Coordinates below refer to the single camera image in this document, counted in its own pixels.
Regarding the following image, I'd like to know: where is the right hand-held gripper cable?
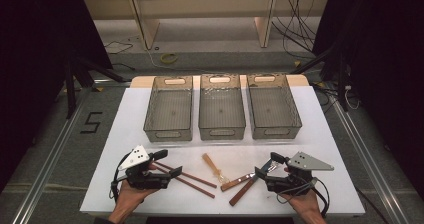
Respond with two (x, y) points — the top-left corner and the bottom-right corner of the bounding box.
(276, 177), (331, 218)

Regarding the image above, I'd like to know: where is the yellow tape roll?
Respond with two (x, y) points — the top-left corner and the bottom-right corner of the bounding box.
(160, 52), (179, 65)

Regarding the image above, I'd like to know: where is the grey translucent plastic bin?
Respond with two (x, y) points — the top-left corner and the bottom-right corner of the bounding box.
(143, 75), (194, 143)
(198, 73), (247, 142)
(245, 73), (303, 140)

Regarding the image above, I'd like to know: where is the hand-held gripper cable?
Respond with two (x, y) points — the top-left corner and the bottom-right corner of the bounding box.
(109, 152), (133, 202)
(276, 177), (331, 218)

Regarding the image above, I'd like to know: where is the black metal stand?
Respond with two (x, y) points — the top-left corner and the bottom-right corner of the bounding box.
(290, 45), (350, 112)
(64, 55), (132, 119)

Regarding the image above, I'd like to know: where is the short white cable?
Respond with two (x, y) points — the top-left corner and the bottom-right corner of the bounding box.
(344, 85), (362, 111)

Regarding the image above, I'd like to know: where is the thin black floor cable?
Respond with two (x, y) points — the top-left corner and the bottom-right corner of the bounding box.
(103, 40), (135, 55)

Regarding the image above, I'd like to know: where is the black curtain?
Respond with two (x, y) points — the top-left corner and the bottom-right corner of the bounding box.
(0, 0), (113, 193)
(312, 0), (424, 198)

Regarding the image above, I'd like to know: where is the person's left hand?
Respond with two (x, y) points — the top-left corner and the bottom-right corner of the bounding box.
(116, 180), (160, 212)

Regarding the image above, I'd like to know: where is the white table cover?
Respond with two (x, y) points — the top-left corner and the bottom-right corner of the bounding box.
(79, 85), (366, 217)

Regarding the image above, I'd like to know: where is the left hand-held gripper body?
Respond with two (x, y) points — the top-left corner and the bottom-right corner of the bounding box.
(118, 145), (171, 190)

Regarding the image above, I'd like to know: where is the light wooden desk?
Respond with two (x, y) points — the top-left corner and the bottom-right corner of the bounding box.
(76, 0), (333, 51)

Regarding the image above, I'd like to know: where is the white floor cable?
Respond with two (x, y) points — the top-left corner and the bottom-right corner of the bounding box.
(128, 35), (201, 74)

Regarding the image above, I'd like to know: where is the person's right hand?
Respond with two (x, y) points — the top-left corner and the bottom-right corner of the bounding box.
(279, 187), (324, 218)

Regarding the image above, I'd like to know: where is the left hand-held gripper cable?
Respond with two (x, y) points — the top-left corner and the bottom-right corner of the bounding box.
(109, 152), (133, 202)

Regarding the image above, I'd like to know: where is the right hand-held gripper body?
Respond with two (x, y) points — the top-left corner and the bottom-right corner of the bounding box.
(265, 151), (335, 195)

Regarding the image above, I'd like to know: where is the aluminium floor rail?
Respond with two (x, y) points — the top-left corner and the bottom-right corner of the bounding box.
(328, 89), (412, 224)
(11, 78), (133, 224)

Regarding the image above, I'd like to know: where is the bundle of black cables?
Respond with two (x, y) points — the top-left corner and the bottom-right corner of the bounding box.
(270, 0), (318, 60)

